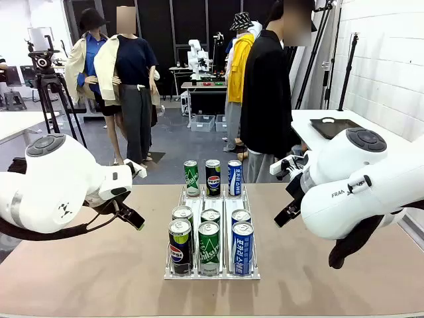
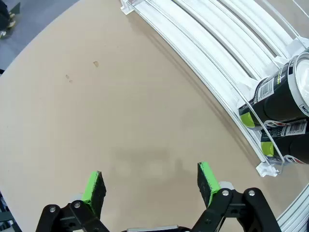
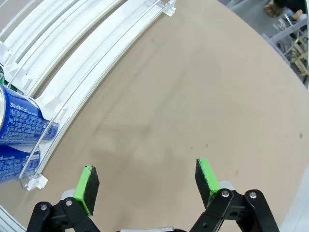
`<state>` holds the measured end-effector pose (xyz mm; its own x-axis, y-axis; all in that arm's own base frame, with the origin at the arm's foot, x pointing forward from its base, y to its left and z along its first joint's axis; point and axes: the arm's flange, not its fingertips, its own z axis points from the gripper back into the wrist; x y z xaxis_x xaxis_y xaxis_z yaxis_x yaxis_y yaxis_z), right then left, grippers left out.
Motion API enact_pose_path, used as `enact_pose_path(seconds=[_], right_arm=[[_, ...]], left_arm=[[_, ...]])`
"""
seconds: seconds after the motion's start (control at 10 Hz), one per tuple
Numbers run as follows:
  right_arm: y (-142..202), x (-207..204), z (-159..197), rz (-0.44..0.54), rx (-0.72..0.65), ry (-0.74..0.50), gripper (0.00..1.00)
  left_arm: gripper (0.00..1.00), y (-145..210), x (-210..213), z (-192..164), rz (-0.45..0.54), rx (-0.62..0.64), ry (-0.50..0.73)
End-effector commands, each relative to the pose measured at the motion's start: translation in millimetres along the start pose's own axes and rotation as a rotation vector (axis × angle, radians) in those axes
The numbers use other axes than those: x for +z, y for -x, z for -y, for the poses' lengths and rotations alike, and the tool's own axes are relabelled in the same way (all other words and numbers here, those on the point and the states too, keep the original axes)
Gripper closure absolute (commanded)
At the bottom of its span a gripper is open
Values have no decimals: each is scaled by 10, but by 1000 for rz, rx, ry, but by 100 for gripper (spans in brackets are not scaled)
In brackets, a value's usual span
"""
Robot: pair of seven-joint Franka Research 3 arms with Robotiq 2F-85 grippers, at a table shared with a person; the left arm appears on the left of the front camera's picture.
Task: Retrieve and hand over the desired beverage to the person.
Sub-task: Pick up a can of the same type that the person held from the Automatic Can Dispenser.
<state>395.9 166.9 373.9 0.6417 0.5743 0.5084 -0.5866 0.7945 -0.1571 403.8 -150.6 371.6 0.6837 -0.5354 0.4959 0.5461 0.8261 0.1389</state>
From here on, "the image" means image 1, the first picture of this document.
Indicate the black serving tray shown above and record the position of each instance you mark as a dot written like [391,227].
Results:
[331,130]

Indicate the clear acrylic can rack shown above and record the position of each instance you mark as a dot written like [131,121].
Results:
[212,277]

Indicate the dark background work table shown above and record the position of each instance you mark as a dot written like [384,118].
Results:
[205,99]

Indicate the green Chilsung cider can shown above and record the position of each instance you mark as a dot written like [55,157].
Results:
[192,180]
[210,216]
[209,251]

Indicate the mannequin navy tee cream jacket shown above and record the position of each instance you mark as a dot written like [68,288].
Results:
[132,66]

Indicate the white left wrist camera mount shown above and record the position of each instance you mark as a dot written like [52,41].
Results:
[136,169]

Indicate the small white background robot arm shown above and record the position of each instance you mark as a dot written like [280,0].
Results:
[195,53]

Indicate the mannequin yellow hoodie bucket hat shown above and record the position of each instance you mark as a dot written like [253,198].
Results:
[240,66]

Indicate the black slanted tripod stand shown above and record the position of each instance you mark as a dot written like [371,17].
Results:
[318,43]

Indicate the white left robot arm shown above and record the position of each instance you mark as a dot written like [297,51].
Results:
[59,185]

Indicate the black thin light stand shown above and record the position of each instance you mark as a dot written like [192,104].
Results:
[348,73]

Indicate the white board panel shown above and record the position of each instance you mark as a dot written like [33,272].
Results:
[38,38]

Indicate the blue Pocari Sweat can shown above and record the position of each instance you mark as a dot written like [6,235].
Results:
[234,179]
[242,251]
[241,216]

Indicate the grey step stool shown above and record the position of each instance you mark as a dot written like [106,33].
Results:
[15,99]

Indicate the black camera tripod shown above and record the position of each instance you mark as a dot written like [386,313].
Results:
[43,61]

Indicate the black Pepsi can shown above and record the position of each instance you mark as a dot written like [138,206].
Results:
[183,213]
[180,251]
[213,180]

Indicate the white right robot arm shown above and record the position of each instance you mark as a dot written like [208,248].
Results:
[357,198]

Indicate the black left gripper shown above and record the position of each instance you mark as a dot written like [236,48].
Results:
[102,202]

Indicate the person in black cardigan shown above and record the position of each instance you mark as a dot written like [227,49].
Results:
[265,99]

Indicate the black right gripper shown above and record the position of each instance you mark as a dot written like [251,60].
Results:
[298,189]

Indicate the mannequin black hat beige coat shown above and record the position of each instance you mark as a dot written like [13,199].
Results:
[87,49]

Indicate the clear plastic storage bin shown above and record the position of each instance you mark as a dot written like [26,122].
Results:
[221,123]
[202,123]

